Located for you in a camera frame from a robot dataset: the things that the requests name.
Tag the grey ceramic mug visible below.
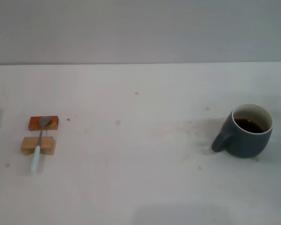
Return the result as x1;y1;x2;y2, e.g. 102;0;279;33
211;103;274;159

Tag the blue handled metal spoon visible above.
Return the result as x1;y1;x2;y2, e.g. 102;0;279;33
30;116;52;173

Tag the dark orange wooden block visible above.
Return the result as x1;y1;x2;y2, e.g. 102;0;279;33
29;115;60;131

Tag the light notched wooden block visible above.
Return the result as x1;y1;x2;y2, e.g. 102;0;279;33
21;136;56;156

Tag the dark coffee liquid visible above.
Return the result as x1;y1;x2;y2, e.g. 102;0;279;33
233;118;269;135

